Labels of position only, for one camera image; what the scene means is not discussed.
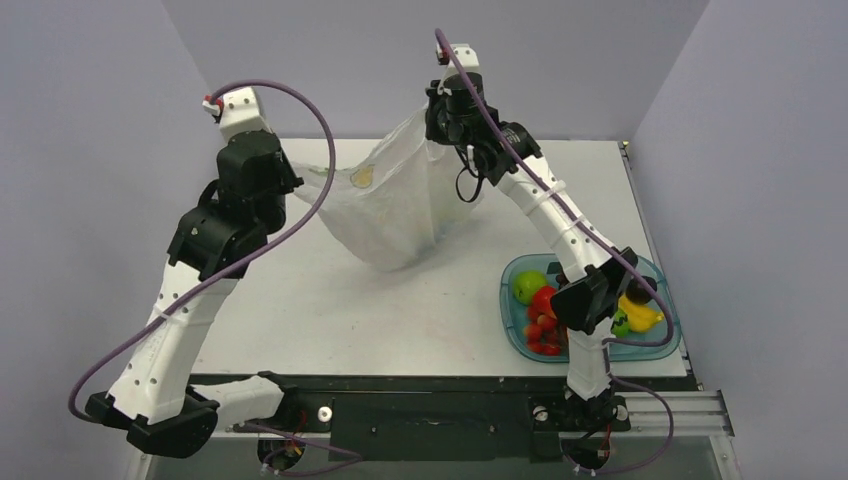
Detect fake green apple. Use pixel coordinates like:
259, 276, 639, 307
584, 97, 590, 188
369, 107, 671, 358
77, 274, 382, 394
511, 270, 548, 306

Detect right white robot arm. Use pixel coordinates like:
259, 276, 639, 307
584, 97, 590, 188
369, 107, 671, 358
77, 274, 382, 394
425, 73, 637, 427

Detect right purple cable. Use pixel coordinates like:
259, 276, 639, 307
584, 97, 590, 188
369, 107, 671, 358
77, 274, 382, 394
433, 27, 676, 350

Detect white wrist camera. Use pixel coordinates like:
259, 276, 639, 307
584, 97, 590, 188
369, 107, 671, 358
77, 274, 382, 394
436, 43, 480, 81
202, 87, 273, 142

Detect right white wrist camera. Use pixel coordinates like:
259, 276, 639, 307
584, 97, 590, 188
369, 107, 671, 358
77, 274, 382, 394
436, 43, 480, 81

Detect fake yellow banana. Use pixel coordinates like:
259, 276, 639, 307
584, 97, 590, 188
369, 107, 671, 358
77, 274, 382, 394
618, 296, 665, 333

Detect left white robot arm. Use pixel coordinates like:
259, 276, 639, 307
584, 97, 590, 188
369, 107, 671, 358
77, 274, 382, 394
85, 130, 303, 459

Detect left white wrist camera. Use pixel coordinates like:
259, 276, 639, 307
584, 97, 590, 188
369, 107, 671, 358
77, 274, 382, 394
202, 87, 273, 142

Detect teal plastic tray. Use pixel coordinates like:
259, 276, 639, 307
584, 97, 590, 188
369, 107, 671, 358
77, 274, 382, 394
499, 252, 682, 364

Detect fake red strawberry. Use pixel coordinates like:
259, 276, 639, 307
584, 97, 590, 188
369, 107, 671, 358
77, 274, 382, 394
531, 285, 557, 319

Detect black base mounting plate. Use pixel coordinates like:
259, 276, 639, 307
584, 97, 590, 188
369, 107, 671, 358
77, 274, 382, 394
259, 374, 631, 462

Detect white plastic bag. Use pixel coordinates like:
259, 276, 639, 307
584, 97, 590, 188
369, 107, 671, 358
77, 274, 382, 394
293, 109, 482, 271

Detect fake dark plum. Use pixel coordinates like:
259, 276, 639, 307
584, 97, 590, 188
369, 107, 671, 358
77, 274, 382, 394
625, 276, 657, 305

